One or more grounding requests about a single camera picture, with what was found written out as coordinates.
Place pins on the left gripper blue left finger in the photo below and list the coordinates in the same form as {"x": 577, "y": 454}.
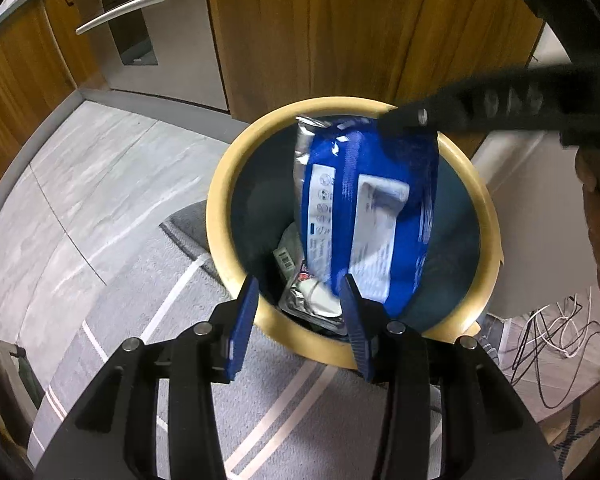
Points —
{"x": 239, "y": 326}

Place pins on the red floral snack packet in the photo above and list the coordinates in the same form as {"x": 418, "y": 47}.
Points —
{"x": 306, "y": 279}

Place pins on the blue wet wipes pack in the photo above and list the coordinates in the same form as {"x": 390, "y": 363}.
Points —
{"x": 366, "y": 205}

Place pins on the wooden kitchen cabinets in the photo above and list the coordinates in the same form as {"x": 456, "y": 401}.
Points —
{"x": 274, "y": 52}

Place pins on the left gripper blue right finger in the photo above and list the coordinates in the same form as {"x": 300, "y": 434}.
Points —
{"x": 352, "y": 306}

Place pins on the yellow rimmed teal trash bin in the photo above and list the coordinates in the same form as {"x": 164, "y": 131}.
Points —
{"x": 253, "y": 197}

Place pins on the stainless steel oven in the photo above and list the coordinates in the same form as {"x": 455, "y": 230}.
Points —
{"x": 157, "y": 47}

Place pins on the grey striped floor rug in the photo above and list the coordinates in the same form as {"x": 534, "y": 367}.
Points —
{"x": 165, "y": 396}

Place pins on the metal rack frame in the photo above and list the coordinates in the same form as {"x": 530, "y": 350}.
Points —
{"x": 20, "y": 395}

